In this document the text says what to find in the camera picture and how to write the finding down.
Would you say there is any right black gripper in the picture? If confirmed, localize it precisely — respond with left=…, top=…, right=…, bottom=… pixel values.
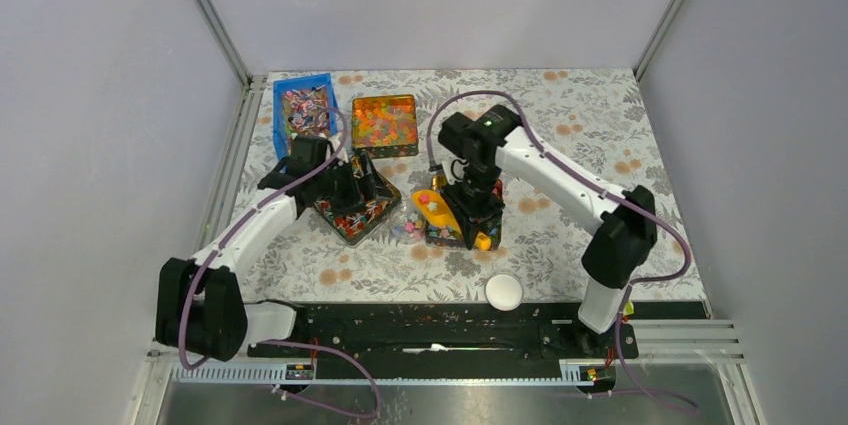
left=441, top=162, right=506, bottom=250

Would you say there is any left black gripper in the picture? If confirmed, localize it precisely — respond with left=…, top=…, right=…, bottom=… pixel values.
left=314, top=151, right=394, bottom=217

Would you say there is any orange plastic scoop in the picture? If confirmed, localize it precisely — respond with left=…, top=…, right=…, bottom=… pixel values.
left=411, top=189, right=466, bottom=239

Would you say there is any clear plastic jar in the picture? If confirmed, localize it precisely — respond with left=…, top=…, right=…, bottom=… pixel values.
left=389, top=200, right=426, bottom=245

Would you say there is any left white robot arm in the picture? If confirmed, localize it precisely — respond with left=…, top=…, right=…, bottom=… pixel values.
left=154, top=134, right=401, bottom=361

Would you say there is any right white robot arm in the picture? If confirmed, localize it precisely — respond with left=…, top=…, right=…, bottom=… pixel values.
left=438, top=105, right=658, bottom=357

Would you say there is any tin of star candies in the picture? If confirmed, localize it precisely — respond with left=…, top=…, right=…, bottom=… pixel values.
left=425, top=172, right=501, bottom=251

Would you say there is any tin of lollipops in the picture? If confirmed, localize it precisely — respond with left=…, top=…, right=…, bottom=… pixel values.
left=312, top=158, right=401, bottom=246

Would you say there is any tin of orange gummies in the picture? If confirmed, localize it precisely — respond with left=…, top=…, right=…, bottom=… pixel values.
left=352, top=94, right=419, bottom=159

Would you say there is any white jar lid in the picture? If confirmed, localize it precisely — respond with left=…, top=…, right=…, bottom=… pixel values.
left=484, top=273, right=524, bottom=312

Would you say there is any blue plastic candy bin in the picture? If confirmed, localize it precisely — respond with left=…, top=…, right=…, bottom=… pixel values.
left=272, top=73, right=338, bottom=159

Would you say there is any floral table mat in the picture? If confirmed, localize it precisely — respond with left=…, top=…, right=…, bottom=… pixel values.
left=240, top=68, right=682, bottom=303

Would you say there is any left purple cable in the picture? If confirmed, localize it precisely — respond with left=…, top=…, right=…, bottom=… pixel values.
left=177, top=103, right=384, bottom=421

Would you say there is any purple cable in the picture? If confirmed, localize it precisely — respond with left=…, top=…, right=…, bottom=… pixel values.
left=426, top=90, right=701, bottom=418
left=177, top=103, right=384, bottom=421

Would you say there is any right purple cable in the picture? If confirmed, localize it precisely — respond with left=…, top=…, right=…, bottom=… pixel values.
left=426, top=90, right=701, bottom=418

